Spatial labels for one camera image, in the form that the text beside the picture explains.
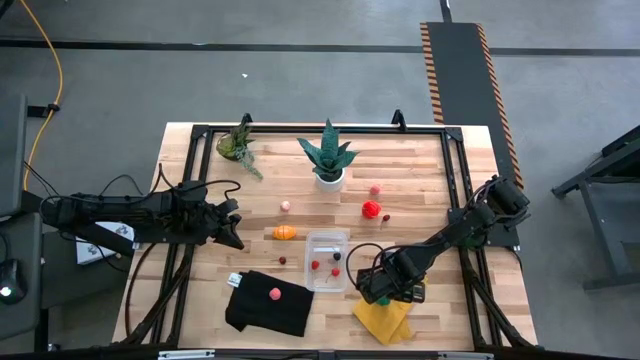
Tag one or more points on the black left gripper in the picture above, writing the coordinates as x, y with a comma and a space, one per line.
207, 217

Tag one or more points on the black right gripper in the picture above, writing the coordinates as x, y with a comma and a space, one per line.
385, 277

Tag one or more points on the green toy pepper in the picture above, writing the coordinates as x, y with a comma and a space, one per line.
383, 301

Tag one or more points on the orange toy pumpkin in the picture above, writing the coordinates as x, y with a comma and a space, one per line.
284, 233

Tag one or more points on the pale pink toy garlic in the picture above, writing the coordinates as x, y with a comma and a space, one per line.
285, 205

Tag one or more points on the red toy tomato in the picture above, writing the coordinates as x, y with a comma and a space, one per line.
371, 209

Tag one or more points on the red toy raspberry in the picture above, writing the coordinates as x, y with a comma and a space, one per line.
315, 265

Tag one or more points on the pink toy peach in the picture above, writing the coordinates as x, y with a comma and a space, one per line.
274, 294

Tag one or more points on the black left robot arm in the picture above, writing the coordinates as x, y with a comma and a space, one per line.
100, 210

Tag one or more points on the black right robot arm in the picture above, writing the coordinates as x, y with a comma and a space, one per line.
450, 235

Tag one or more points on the yellow folded cloth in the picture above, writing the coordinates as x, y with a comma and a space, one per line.
385, 325

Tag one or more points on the clear plastic container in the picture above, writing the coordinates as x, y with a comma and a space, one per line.
320, 285

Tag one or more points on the trailing succulent in dark pot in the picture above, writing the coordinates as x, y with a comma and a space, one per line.
230, 145

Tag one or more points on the black folded cloth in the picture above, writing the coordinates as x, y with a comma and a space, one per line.
270, 312

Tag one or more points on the snake plant in white pot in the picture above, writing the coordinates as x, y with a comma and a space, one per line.
329, 155

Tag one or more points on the white printed box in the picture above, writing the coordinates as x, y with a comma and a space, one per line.
100, 250

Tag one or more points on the dark grey side table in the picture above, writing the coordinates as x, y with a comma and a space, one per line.
60, 280
606, 235

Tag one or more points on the black floor strip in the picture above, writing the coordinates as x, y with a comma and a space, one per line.
200, 47

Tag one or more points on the black striped-edge floor mat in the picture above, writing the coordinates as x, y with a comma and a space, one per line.
460, 75

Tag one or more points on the black computer mouse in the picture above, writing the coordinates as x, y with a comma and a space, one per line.
11, 282

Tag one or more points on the grey flat panel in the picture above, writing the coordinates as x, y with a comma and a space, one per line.
10, 150

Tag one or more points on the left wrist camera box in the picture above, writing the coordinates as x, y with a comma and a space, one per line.
230, 206

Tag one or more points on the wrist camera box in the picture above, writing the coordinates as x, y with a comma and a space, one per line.
230, 206
414, 292

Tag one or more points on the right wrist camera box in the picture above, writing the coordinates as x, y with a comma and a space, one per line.
414, 292

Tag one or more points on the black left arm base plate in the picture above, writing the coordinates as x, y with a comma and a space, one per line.
170, 239

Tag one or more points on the silver metal bracket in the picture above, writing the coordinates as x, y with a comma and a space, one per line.
465, 356
187, 354

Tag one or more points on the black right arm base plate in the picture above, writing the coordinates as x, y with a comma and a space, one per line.
505, 237

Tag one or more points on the black metal table frame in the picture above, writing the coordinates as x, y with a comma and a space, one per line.
325, 129

